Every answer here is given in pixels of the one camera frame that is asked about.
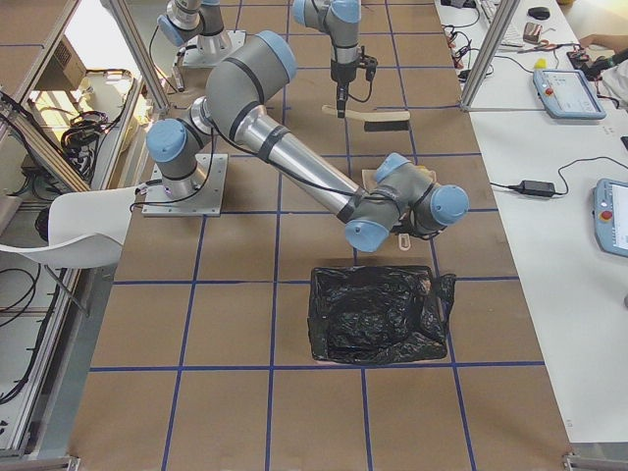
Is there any cream hand brush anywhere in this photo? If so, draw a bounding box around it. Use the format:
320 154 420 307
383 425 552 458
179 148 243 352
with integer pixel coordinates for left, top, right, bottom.
322 105 411 132

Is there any cream plastic dustpan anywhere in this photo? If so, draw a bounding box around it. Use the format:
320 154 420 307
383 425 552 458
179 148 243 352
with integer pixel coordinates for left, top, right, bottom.
362 163 442 251

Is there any bin with black bag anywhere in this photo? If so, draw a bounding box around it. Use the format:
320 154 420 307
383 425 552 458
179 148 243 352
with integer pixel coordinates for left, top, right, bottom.
307 265 457 366

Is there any black power adapter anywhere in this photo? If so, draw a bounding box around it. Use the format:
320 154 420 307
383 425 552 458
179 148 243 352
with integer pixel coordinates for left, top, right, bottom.
519 180 556 197

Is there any blue teach pendant lower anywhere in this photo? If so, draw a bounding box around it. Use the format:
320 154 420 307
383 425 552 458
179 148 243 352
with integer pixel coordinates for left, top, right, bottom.
593 179 628 257

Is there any blue teach pendant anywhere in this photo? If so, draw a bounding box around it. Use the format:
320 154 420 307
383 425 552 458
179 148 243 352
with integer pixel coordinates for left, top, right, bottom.
593 179 628 257
533 69 606 120

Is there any blue teach pendant upper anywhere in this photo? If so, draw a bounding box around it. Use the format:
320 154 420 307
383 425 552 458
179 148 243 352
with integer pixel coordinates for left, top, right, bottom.
533 69 606 120

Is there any black computer mouse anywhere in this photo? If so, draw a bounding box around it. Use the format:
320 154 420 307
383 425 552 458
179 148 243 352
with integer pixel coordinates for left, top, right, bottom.
527 6 550 21

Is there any white plastic chair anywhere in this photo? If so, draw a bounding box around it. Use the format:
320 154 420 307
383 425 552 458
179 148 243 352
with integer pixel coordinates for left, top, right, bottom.
0 185 140 318

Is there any aluminium frame post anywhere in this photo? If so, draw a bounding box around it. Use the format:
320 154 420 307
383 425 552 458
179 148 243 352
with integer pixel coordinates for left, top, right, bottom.
460 0 519 112

